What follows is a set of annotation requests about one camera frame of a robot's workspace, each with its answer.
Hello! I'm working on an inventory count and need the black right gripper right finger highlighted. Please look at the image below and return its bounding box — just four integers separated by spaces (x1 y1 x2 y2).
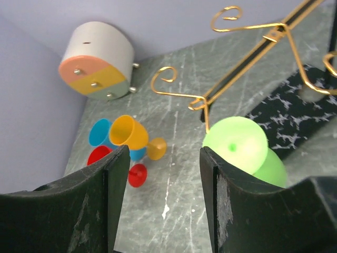
200 147 336 252

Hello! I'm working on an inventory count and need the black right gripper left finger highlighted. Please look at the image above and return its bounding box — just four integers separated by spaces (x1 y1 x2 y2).
1 145 130 252

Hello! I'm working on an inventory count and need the red wine glass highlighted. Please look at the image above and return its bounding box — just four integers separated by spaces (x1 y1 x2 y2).
87 145 147 188

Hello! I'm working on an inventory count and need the green wine glass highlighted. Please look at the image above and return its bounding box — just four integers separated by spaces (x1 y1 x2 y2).
202 116 287 187

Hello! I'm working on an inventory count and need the blue wine glass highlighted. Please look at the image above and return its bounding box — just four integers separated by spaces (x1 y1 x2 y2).
88 118 146 161

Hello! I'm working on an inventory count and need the orange wine glass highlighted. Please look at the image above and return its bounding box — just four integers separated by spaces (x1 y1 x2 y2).
108 115 167 161

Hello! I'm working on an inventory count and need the gold wine glass rack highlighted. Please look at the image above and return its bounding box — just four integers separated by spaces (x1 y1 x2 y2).
151 0 337 161

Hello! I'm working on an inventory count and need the round three-drawer cabinet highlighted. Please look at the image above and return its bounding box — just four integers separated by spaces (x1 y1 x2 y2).
58 21 139 100

